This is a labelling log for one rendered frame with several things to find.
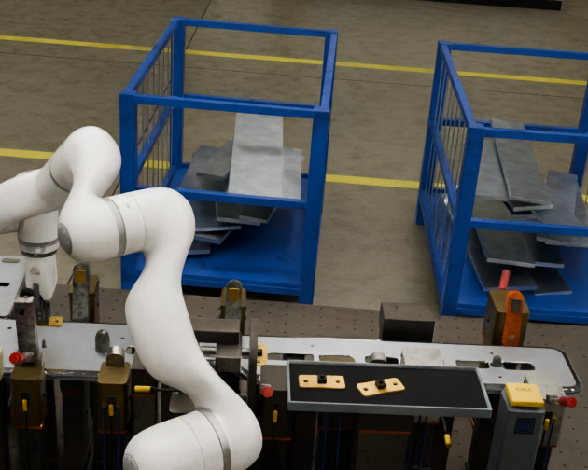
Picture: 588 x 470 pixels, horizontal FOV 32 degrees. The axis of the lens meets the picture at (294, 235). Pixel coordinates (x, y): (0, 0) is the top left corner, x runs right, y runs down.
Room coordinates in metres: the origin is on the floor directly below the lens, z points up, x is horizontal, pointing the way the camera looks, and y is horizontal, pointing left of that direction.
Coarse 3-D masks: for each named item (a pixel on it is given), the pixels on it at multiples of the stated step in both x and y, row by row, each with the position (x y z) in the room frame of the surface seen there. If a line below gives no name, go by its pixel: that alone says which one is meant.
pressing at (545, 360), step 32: (0, 320) 1.98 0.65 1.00; (32, 352) 1.86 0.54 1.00; (64, 352) 1.87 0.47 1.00; (96, 352) 1.88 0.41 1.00; (288, 352) 1.94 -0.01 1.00; (320, 352) 1.95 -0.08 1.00; (352, 352) 1.96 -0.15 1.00; (384, 352) 1.97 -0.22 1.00; (448, 352) 1.99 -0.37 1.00; (480, 352) 2.00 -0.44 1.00; (512, 352) 2.01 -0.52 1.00; (544, 352) 2.02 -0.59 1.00; (576, 384) 1.90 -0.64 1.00
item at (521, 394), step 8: (512, 384) 1.64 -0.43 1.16; (520, 384) 1.64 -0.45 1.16; (528, 384) 1.64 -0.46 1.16; (536, 384) 1.64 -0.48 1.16; (512, 392) 1.61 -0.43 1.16; (520, 392) 1.61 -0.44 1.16; (528, 392) 1.61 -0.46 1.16; (536, 392) 1.62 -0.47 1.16; (512, 400) 1.58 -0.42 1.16; (520, 400) 1.58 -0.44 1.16; (528, 400) 1.59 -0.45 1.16; (536, 400) 1.59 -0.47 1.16
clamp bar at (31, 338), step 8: (24, 288) 1.76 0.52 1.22; (16, 296) 1.73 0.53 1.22; (24, 296) 1.74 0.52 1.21; (32, 296) 1.75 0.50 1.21; (16, 304) 1.71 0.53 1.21; (24, 304) 1.72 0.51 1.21; (32, 304) 1.72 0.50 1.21; (16, 312) 1.72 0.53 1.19; (24, 312) 1.71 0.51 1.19; (32, 312) 1.72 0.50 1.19; (16, 320) 1.72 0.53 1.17; (24, 320) 1.72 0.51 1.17; (32, 320) 1.72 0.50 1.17; (24, 328) 1.72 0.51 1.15; (32, 328) 1.73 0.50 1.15; (24, 336) 1.73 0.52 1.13; (32, 336) 1.73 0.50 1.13; (24, 344) 1.73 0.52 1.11; (32, 344) 1.73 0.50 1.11; (24, 352) 1.75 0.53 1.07
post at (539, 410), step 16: (512, 416) 1.58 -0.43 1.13; (528, 416) 1.58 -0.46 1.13; (496, 432) 1.63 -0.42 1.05; (512, 432) 1.58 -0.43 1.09; (496, 448) 1.61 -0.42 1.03; (512, 448) 1.58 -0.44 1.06; (528, 448) 1.58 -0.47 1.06; (496, 464) 1.59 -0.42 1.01; (512, 464) 1.58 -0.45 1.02; (528, 464) 1.58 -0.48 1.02
